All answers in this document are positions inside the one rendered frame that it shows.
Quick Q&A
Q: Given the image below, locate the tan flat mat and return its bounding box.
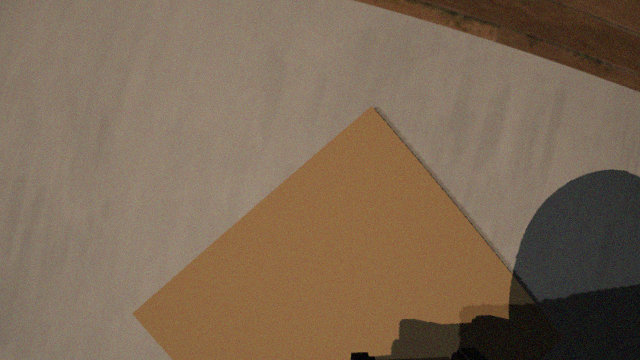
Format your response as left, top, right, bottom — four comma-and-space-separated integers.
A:
133, 107, 563, 360

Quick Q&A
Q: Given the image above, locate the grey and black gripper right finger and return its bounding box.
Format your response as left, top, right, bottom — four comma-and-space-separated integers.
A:
451, 347, 487, 360

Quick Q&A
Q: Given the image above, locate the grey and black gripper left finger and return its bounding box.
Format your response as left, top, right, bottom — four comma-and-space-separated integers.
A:
351, 352, 375, 360

